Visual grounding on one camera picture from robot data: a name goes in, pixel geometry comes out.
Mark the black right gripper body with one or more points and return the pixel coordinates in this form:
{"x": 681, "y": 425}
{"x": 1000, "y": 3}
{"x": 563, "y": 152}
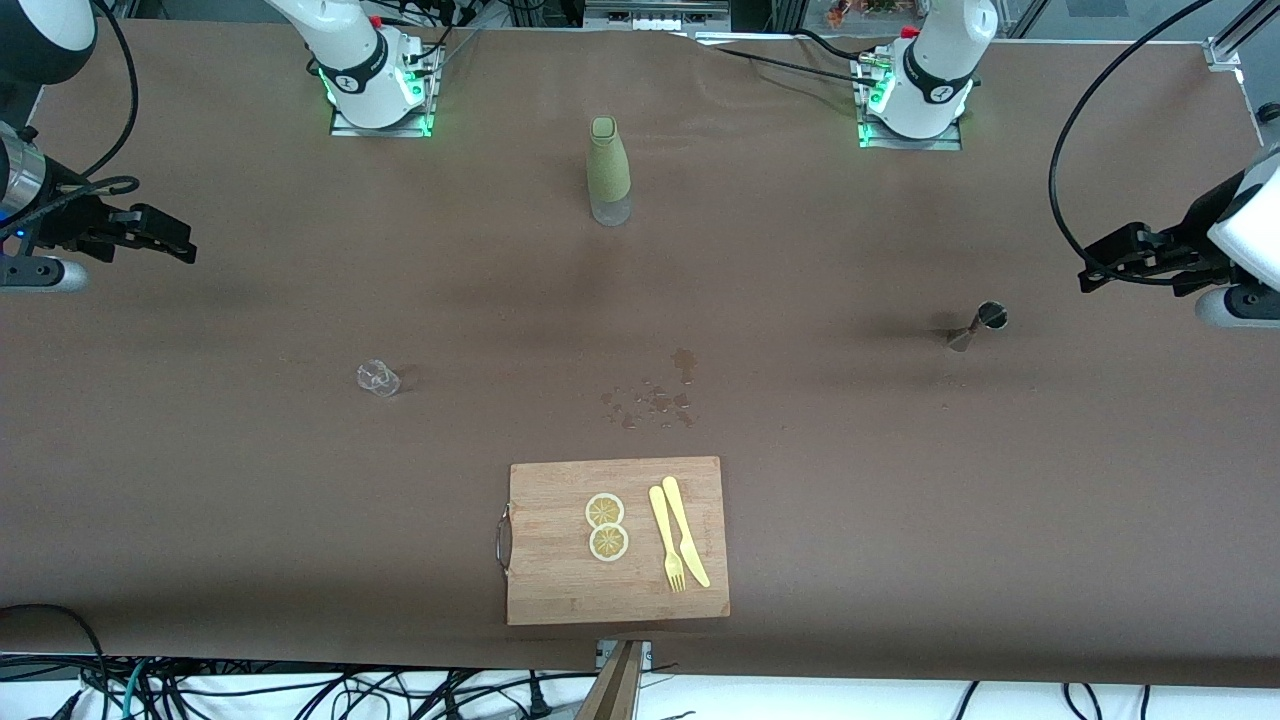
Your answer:
{"x": 72, "y": 226}

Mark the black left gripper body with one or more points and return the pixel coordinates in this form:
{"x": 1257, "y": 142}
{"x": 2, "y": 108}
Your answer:
{"x": 1183, "y": 249}

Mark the metal double jigger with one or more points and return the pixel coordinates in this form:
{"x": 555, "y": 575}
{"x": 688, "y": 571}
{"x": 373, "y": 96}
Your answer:
{"x": 990, "y": 318}

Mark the clear glass measuring cup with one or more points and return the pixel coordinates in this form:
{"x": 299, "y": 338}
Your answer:
{"x": 378, "y": 378}

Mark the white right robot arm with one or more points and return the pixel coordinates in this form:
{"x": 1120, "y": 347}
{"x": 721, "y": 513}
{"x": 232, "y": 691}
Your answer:
{"x": 360, "y": 50}

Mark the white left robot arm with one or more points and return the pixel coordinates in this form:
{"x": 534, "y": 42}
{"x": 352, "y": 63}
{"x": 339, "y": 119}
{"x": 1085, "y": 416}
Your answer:
{"x": 930, "y": 70}

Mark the green sleeved glass bottle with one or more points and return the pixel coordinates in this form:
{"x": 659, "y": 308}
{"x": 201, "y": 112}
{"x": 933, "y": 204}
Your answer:
{"x": 608, "y": 165}

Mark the yellow plastic knife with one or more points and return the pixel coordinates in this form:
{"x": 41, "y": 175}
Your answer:
{"x": 680, "y": 520}

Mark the lemon slice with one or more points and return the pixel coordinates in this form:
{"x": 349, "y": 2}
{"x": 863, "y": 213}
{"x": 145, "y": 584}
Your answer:
{"x": 604, "y": 511}
{"x": 608, "y": 543}

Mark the yellow plastic fork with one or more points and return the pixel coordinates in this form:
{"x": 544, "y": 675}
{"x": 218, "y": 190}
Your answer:
{"x": 662, "y": 525}

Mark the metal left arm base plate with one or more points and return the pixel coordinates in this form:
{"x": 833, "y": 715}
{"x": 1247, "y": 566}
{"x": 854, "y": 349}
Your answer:
{"x": 940, "y": 143}

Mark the aluminium frame post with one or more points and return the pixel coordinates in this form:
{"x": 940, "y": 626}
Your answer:
{"x": 1230, "y": 45}

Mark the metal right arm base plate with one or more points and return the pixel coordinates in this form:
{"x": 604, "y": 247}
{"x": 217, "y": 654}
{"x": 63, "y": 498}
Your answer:
{"x": 400, "y": 130}

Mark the metal frame rail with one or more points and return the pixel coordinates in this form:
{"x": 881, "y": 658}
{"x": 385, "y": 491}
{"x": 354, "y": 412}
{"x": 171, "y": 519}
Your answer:
{"x": 650, "y": 18}

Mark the small metal bracket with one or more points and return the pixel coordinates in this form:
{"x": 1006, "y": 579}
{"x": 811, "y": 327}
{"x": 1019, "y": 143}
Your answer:
{"x": 604, "y": 652}

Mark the wooden post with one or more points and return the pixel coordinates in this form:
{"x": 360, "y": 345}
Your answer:
{"x": 615, "y": 690}

